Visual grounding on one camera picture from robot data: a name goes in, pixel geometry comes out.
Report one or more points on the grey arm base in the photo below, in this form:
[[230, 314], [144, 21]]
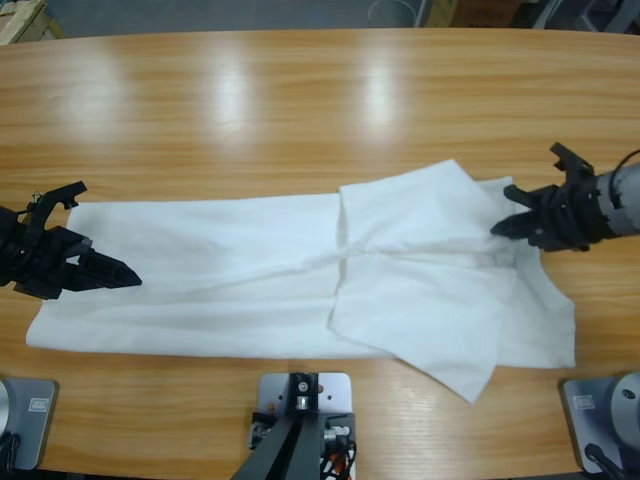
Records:
[[625, 400], [35, 435]]

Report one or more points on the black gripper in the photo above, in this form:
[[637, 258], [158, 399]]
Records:
[[30, 260], [575, 215]]

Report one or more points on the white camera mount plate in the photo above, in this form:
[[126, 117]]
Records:
[[335, 395]]

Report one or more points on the grey metal frame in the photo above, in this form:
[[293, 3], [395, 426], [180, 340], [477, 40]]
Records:
[[575, 15]]

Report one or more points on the white polo shirt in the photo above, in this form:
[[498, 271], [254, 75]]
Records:
[[200, 260]]

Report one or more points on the wooden pallet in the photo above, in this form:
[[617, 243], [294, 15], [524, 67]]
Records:
[[20, 25]]

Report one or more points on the silver black clamp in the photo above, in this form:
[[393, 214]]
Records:
[[260, 430], [337, 430]]

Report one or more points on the brown cardboard box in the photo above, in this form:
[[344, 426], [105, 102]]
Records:
[[475, 10]]

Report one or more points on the dark camera post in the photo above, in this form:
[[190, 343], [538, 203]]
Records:
[[295, 450]]

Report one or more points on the grey metal post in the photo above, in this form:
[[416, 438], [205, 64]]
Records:
[[425, 12]]

